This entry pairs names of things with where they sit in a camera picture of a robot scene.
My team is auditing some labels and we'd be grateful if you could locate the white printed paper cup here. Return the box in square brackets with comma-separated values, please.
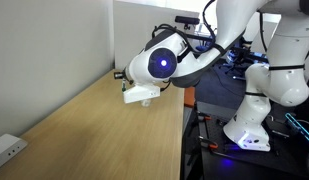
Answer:
[139, 98, 152, 108]

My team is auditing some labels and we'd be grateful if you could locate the orange panel piece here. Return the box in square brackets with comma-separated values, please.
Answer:
[183, 85, 197, 108]

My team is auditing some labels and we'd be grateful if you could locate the white rectangular box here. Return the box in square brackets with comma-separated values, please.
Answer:
[0, 133, 29, 173]

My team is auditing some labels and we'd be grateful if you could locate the blue LED light strip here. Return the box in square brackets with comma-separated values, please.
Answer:
[284, 112, 309, 147]

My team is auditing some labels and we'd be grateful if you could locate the black stereo camera bar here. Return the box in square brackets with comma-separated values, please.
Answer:
[174, 15, 201, 26]

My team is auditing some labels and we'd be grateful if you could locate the orange-handled black clamp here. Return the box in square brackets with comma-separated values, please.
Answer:
[196, 112, 212, 122]
[197, 135, 219, 150]

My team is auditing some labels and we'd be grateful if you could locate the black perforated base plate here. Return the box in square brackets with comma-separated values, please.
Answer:
[193, 109, 309, 180]

